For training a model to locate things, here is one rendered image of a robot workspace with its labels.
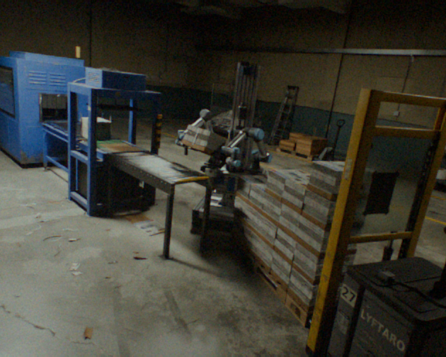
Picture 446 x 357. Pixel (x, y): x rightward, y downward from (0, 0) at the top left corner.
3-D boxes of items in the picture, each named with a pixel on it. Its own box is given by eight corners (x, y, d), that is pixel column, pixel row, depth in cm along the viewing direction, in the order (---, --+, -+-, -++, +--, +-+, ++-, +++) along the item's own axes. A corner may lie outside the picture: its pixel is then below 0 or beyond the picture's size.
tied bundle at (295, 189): (315, 201, 327) (320, 177, 321) (337, 213, 302) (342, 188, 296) (280, 202, 312) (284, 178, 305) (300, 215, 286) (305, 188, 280)
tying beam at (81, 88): (161, 100, 465) (162, 93, 462) (91, 96, 401) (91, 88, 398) (135, 95, 511) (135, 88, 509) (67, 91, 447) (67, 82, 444)
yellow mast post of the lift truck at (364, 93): (316, 341, 255) (372, 89, 208) (324, 350, 247) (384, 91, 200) (306, 343, 251) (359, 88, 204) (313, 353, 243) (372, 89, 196)
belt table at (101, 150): (149, 157, 474) (149, 150, 472) (103, 161, 430) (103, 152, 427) (123, 146, 522) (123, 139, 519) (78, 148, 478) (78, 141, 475)
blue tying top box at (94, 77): (146, 91, 458) (146, 75, 453) (101, 88, 417) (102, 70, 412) (128, 88, 489) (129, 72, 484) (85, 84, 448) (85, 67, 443)
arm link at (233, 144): (244, 123, 399) (218, 146, 372) (252, 125, 393) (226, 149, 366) (246, 132, 406) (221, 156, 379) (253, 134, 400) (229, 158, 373)
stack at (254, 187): (258, 241, 425) (267, 175, 403) (319, 299, 323) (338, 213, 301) (228, 244, 409) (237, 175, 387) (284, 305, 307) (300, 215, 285)
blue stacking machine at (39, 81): (98, 163, 675) (100, 49, 620) (21, 170, 587) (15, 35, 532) (67, 147, 778) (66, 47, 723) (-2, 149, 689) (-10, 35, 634)
